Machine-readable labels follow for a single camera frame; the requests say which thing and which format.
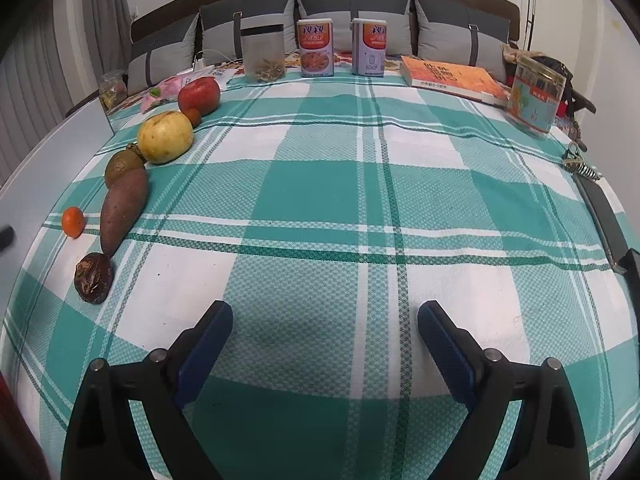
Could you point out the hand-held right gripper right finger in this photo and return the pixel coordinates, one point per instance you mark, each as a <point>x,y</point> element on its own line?
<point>442,345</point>

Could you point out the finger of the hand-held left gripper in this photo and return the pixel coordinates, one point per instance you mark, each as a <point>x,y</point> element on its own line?
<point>5,238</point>

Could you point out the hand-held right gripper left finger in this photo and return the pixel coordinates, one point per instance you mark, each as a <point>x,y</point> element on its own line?
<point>210,340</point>

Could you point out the small orange tangerine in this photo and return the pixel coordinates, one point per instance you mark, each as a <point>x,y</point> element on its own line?
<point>73,221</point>

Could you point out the dark wrinkled fruit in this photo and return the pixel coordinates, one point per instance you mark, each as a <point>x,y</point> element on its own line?
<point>94,280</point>

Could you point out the purple sweet potato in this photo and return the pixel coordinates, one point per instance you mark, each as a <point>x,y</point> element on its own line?
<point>122,210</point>

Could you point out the brown kiwi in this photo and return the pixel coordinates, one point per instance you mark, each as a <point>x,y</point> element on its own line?
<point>122,168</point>

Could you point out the yellow apple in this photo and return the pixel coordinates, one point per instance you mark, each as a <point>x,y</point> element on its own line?
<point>165,138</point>

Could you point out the light grey board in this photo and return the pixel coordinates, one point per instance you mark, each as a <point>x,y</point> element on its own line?
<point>50,150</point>

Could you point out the clear snack bag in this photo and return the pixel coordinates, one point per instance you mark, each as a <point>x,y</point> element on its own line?
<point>112,91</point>

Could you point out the grey curtain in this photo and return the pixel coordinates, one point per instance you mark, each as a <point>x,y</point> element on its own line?
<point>45,50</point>

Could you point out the teal white checked blanket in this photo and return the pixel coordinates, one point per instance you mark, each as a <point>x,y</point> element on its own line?
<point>325,185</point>

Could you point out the pink snack packet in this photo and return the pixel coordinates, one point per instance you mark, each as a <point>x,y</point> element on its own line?
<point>162,92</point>

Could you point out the small brown-orange fruit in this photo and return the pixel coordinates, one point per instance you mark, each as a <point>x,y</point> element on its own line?
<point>194,118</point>

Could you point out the bunch of keys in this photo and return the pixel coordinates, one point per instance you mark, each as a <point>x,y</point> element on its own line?
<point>577,162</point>

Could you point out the grey pillow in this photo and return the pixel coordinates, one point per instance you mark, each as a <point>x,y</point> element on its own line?
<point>450,35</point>
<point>220,30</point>
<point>160,55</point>
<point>345,7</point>

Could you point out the red apple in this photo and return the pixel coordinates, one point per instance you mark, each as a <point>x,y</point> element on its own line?
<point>201,93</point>

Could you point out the white paper packet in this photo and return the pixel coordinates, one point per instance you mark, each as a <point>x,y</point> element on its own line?
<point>215,77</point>

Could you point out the clear tub with colourful label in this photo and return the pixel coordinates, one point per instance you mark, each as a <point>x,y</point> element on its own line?
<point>534,97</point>

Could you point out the orange book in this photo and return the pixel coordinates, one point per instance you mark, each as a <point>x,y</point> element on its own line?
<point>457,80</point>

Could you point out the black bag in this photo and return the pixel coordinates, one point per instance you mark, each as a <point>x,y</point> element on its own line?
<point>570,85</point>

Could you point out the clear jar with black lid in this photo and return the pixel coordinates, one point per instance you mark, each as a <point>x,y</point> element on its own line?
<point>262,55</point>

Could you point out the floral patterned sheet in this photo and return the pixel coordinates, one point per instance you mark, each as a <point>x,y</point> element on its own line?
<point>342,57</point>

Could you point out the orange labelled can right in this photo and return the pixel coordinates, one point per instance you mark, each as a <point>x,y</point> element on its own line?
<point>369,48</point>

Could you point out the orange label can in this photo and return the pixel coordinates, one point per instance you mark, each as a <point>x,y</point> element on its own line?
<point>315,50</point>

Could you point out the white wall pipe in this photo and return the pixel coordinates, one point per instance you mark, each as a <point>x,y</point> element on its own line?
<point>529,5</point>

